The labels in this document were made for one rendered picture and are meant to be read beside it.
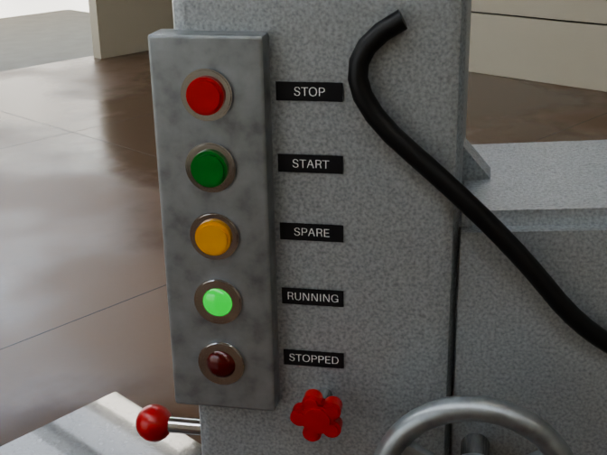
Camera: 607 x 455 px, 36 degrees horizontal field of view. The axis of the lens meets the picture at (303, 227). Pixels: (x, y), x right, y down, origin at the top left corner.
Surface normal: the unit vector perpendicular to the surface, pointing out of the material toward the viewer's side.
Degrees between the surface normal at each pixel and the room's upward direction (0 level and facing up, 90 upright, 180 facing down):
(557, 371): 90
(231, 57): 90
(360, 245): 90
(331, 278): 90
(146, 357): 0
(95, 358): 0
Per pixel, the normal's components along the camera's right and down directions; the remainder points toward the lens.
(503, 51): -0.69, 0.26
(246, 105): -0.18, 0.35
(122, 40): 0.73, 0.23
